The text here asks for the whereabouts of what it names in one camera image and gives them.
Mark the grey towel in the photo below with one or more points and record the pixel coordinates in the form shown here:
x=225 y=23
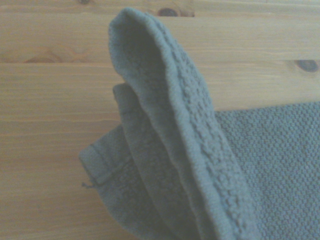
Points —
x=190 y=150

